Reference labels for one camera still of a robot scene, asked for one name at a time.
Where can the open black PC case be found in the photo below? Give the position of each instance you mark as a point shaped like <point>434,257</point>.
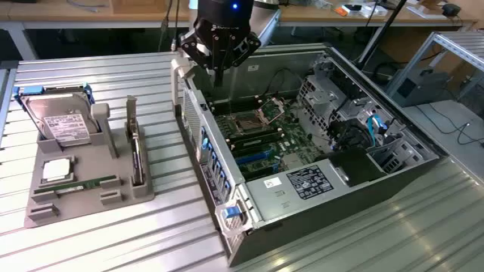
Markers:
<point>303,222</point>

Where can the black pole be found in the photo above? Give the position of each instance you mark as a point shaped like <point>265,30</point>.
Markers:
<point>382,31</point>

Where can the silver CPU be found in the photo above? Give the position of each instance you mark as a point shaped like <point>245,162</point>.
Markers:
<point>57,170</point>

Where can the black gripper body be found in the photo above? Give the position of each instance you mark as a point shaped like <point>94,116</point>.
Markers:
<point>223,17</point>

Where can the grey box device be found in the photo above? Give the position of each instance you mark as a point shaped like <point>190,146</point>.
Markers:
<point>427,88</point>

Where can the black plastic shroud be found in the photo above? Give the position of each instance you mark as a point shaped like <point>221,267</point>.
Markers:
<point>355,167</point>

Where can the hard disk drive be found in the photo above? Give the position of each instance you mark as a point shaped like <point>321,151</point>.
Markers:
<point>34,91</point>

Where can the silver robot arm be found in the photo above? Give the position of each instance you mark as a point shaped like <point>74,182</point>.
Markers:
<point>273,22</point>

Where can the slanted metal disk bay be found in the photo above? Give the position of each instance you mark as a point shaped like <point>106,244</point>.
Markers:
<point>397,158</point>

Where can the blue expansion slot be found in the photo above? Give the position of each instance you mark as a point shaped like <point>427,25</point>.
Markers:
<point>251,158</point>

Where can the open socket cover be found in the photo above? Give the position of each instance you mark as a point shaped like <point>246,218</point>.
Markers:
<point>261,115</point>

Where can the aluminium profile frame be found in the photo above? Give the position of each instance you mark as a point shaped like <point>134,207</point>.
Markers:
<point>458,42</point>

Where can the white box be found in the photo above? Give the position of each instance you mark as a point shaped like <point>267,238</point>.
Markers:
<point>374,11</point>

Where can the wooden desk with white legs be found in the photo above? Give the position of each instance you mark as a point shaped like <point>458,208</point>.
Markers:
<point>38,14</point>

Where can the perforated metal disk bay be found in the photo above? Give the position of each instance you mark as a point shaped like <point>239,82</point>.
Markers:
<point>318,96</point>

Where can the orange box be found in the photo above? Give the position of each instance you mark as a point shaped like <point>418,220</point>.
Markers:
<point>342,10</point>

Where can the silver hard disk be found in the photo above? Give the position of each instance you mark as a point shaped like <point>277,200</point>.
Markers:
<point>57,113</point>

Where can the blue case latch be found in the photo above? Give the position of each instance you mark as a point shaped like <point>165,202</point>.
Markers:
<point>231,213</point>

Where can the CPU socket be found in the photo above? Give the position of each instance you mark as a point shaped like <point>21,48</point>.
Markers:
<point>247,123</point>

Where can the green RAM stick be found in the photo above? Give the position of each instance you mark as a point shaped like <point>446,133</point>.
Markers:
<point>75,186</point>

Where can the black power adapter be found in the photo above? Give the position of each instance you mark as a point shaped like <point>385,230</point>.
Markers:
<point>451,9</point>

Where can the silver chipset heatsink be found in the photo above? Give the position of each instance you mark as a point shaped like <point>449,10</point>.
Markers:
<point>293,161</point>

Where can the black expansion slot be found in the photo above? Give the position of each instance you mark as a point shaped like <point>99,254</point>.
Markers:
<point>261,170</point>

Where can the silver power supply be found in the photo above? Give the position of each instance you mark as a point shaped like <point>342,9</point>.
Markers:
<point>281,198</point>

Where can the long wooden desk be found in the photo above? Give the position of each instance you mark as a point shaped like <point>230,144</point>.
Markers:
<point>322,15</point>

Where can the brown box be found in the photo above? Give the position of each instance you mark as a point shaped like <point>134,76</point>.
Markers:
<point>141,5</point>

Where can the grey parts rack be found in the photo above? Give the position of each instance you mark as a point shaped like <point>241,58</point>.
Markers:
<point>91,170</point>

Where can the green motherboard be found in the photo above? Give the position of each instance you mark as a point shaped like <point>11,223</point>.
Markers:
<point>291,141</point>

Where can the white papers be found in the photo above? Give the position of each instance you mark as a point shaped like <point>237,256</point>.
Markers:
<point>426,12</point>

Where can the graphics card with bracket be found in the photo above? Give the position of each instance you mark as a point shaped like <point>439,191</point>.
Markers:
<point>131,119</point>

